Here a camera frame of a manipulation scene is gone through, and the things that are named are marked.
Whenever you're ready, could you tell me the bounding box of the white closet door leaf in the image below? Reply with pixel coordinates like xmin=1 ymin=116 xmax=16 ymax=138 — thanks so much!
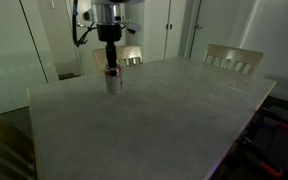
xmin=163 ymin=0 xmax=188 ymax=60
xmin=143 ymin=0 xmax=171 ymax=64

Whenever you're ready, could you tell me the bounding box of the white door with lever handle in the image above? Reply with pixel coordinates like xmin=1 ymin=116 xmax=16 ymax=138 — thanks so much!
xmin=65 ymin=0 xmax=127 ymax=76

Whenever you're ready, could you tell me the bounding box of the black clamp with red handle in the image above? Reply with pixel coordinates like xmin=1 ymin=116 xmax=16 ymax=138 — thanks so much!
xmin=260 ymin=108 xmax=288 ymax=133
xmin=240 ymin=136 xmax=285 ymax=179

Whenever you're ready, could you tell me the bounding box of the silver lever door handle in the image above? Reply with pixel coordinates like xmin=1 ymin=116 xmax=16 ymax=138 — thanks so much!
xmin=75 ymin=19 xmax=87 ymax=29

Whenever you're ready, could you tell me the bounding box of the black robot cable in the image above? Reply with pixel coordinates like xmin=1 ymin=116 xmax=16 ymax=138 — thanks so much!
xmin=71 ymin=0 xmax=99 ymax=48

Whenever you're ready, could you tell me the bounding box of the white door with small handle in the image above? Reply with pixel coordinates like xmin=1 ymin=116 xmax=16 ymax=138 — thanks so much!
xmin=188 ymin=0 xmax=255 ymax=63

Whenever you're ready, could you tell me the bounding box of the red and silver soda can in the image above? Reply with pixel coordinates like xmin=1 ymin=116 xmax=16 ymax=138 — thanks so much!
xmin=103 ymin=64 xmax=124 ymax=96

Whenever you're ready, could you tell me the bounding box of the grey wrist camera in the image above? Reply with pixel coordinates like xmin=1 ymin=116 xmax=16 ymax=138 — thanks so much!
xmin=125 ymin=21 xmax=143 ymax=35

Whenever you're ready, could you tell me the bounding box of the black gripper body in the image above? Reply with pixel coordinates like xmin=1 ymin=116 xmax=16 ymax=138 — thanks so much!
xmin=96 ymin=23 xmax=123 ymax=44

